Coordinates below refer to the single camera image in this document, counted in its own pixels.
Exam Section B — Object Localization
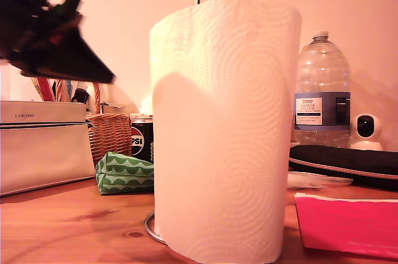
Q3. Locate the large clear water bottle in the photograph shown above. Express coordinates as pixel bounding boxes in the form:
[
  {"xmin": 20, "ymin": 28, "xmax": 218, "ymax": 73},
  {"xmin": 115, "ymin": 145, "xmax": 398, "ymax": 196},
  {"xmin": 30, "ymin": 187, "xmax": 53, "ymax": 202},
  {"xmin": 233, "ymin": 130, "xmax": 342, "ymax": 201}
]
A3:
[{"xmin": 292, "ymin": 30, "xmax": 351, "ymax": 150}]

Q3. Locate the red white striped stick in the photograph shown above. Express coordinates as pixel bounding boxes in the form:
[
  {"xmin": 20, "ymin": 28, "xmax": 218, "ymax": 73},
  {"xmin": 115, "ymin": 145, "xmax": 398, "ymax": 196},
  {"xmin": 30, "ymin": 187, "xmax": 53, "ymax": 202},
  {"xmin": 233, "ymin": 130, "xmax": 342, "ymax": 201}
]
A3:
[{"xmin": 53, "ymin": 79, "xmax": 65, "ymax": 102}]

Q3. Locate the green wave pattern pouch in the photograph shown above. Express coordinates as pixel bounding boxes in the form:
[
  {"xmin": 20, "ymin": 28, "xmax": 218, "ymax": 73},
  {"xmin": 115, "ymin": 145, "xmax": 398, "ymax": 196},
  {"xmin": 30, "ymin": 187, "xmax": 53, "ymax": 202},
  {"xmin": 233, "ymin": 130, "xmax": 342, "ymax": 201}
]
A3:
[{"xmin": 95, "ymin": 151, "xmax": 155, "ymax": 196}]

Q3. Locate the white paper towel roll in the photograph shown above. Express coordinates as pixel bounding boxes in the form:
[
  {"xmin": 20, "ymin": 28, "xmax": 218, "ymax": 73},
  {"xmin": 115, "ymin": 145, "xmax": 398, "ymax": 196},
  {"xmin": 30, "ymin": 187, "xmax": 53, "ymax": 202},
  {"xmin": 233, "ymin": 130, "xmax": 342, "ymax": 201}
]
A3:
[{"xmin": 149, "ymin": 0, "xmax": 303, "ymax": 264}]

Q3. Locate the wicker basket with handle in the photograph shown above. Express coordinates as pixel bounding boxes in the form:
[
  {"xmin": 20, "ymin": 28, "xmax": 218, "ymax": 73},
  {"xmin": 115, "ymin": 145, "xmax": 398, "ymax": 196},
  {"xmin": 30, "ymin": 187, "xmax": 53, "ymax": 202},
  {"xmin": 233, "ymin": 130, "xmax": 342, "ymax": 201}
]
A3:
[{"xmin": 85, "ymin": 82, "xmax": 133, "ymax": 166}]

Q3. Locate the pink paper sheet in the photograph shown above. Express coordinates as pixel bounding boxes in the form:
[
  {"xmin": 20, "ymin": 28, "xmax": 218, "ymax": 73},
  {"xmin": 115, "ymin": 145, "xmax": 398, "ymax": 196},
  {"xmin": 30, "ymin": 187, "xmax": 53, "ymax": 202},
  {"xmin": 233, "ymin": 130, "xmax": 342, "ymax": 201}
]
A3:
[{"xmin": 294, "ymin": 192, "xmax": 398, "ymax": 260}]

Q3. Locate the black Pepsi can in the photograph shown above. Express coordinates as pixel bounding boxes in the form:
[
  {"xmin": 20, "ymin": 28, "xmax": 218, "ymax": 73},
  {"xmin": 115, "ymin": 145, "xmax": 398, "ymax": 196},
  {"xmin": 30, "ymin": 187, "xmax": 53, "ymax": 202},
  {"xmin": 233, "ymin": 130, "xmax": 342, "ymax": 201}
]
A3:
[{"xmin": 129, "ymin": 113, "xmax": 155, "ymax": 164}]

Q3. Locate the red pencil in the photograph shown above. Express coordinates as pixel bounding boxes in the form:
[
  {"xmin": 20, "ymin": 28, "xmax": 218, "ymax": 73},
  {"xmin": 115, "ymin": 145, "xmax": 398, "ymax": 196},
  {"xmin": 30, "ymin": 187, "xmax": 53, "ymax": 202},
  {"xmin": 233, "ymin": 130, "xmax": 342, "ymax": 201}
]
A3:
[{"xmin": 32, "ymin": 76, "xmax": 52, "ymax": 102}]

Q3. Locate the black zip case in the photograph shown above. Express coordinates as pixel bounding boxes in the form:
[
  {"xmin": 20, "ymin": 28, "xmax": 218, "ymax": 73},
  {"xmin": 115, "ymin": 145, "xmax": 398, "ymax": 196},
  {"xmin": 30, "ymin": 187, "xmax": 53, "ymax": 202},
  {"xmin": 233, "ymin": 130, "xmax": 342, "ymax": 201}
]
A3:
[{"xmin": 288, "ymin": 145, "xmax": 398, "ymax": 190}]

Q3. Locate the small white round camera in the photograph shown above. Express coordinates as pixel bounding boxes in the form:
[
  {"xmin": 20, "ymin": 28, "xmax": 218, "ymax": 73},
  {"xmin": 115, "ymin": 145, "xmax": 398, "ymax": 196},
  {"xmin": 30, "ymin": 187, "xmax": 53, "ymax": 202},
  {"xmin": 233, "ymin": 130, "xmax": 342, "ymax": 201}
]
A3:
[{"xmin": 349, "ymin": 113, "xmax": 384, "ymax": 152}]

